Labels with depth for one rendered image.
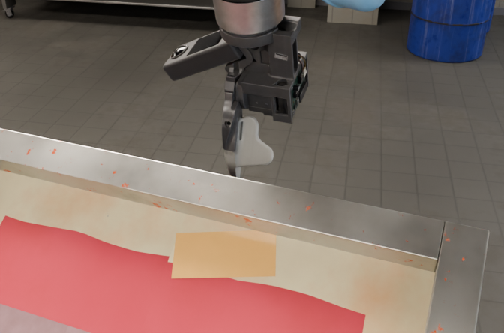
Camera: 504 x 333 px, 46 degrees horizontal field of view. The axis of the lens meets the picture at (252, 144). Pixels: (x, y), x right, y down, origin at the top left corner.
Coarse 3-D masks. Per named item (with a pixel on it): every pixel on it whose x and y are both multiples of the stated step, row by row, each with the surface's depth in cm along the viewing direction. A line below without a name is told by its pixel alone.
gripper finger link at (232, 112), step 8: (232, 96) 68; (224, 104) 68; (232, 104) 68; (224, 112) 68; (232, 112) 68; (240, 112) 70; (224, 120) 68; (232, 120) 68; (224, 128) 69; (232, 128) 69; (224, 136) 70; (232, 136) 70; (224, 144) 70; (232, 144) 70
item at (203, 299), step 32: (160, 288) 59; (192, 288) 58; (224, 288) 58; (256, 288) 57; (160, 320) 57; (192, 320) 57; (224, 320) 56; (256, 320) 55; (288, 320) 55; (320, 320) 54; (352, 320) 54
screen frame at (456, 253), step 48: (0, 144) 67; (48, 144) 66; (96, 192) 66; (144, 192) 61; (192, 192) 59; (240, 192) 58; (288, 192) 57; (336, 240) 55; (384, 240) 53; (432, 240) 52; (480, 240) 52; (432, 288) 53; (480, 288) 50
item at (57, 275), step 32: (0, 224) 66; (32, 224) 65; (0, 256) 64; (32, 256) 63; (64, 256) 63; (96, 256) 62; (128, 256) 61; (160, 256) 60; (0, 288) 62; (32, 288) 61; (64, 288) 61; (96, 288) 60; (128, 288) 59; (0, 320) 60; (32, 320) 60; (64, 320) 59; (96, 320) 58; (128, 320) 58
